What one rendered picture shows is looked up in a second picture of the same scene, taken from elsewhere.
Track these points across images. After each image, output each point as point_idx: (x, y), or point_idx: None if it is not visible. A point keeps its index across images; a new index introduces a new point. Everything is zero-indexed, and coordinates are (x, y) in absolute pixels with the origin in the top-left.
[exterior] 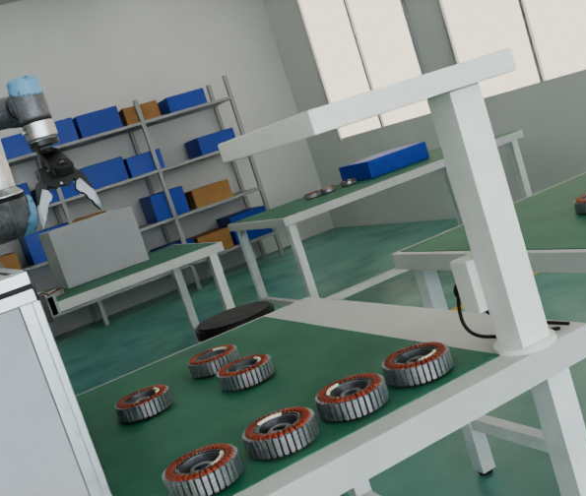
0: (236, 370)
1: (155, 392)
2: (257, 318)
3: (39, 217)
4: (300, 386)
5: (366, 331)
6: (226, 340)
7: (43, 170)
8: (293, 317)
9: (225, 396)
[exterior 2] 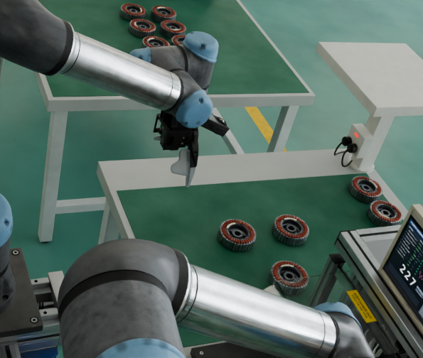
0: (290, 231)
1: (292, 266)
2: (111, 194)
3: (192, 178)
4: (328, 221)
5: (260, 178)
6: (154, 220)
7: (197, 131)
8: (155, 183)
9: (304, 247)
